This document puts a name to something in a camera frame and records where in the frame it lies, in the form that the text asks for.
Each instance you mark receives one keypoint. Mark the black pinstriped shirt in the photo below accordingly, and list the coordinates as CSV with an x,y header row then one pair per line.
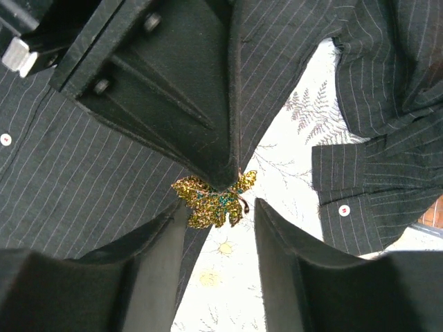
x,y
70,184

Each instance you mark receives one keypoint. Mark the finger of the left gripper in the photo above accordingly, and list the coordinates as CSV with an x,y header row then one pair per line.
x,y
165,74

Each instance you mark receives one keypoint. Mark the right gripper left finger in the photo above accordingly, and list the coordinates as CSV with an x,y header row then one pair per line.
x,y
129,284

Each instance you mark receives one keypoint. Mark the white wire shelf rack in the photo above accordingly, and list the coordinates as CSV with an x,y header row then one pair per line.
x,y
431,221

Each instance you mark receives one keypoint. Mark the gold brooch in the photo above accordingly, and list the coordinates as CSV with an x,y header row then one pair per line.
x,y
212,208

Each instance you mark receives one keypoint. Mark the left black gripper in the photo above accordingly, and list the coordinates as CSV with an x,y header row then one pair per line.
x,y
36,34

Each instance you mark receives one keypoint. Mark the floral tablecloth mat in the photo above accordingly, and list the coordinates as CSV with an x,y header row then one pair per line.
x,y
224,292

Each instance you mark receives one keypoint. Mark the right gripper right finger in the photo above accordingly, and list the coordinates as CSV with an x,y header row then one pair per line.
x,y
308,285

